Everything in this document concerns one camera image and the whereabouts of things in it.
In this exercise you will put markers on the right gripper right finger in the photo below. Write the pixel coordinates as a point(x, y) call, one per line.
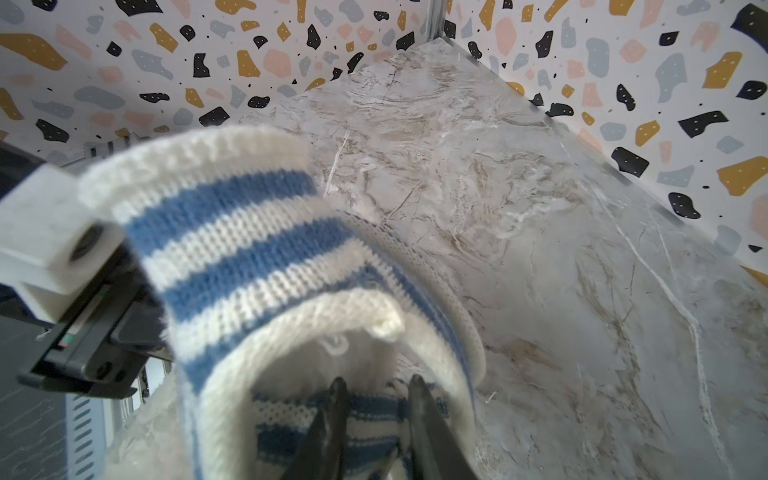
point(435, 452)

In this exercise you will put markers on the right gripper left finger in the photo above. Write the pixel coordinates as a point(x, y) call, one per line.
point(321, 455)

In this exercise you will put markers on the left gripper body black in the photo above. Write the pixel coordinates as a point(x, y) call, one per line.
point(107, 335)

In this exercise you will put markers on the blue white striped knit sweater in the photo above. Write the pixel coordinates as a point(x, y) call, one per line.
point(281, 310)

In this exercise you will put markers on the white fluffy teddy bear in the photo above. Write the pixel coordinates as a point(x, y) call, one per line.
point(156, 438)

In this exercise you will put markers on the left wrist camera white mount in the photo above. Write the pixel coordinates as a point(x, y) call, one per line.
point(51, 245)

